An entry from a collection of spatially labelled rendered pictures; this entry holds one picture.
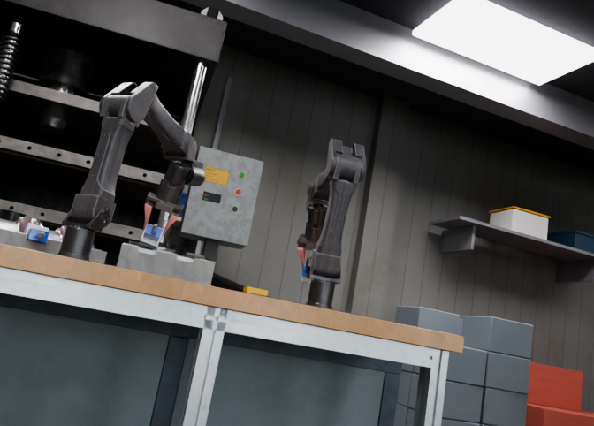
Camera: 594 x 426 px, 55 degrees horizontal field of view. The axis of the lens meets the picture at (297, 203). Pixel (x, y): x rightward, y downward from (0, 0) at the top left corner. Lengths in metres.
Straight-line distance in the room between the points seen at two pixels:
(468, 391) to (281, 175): 2.34
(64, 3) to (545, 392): 4.78
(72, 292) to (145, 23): 1.63
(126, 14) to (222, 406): 1.67
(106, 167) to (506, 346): 3.45
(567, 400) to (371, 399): 4.16
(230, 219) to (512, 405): 2.61
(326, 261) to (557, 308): 5.34
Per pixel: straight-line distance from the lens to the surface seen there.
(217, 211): 2.54
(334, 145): 1.51
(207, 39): 2.60
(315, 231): 1.73
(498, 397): 4.33
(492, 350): 4.28
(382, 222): 5.30
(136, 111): 1.41
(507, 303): 6.23
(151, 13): 2.63
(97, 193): 1.35
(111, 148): 1.38
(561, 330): 6.71
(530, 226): 5.79
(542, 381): 5.65
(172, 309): 1.20
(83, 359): 1.61
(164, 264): 1.62
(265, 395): 1.66
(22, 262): 1.16
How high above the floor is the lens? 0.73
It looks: 13 degrees up
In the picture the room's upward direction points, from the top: 10 degrees clockwise
